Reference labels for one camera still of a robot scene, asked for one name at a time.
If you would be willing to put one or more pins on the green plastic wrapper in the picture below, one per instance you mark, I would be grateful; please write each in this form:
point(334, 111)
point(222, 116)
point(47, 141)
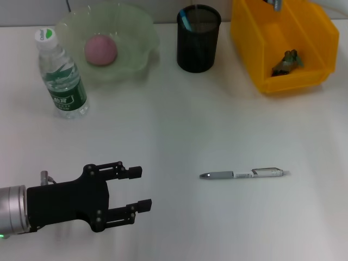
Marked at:
point(288, 62)

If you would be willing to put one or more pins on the clear green-label water bottle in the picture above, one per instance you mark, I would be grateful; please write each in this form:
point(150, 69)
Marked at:
point(62, 81)

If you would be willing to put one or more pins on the silver white ballpoint pen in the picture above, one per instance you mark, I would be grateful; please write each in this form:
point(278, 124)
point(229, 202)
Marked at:
point(244, 174)

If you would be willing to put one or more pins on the black mesh pen cup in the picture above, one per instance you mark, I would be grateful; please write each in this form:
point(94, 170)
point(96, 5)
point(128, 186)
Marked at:
point(198, 46)

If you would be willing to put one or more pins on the pink peach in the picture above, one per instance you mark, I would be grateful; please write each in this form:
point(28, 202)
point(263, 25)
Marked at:
point(101, 50)

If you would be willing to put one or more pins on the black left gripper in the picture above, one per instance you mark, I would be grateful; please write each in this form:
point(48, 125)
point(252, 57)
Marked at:
point(68, 201)

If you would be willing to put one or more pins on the yellow plastic bin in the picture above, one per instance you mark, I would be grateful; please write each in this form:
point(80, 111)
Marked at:
point(285, 35)

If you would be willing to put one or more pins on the blue capped scissors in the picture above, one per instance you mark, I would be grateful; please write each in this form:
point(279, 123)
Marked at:
point(186, 20)

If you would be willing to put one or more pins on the translucent green fruit plate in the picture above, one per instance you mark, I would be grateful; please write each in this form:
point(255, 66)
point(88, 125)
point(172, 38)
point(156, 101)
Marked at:
point(130, 40)

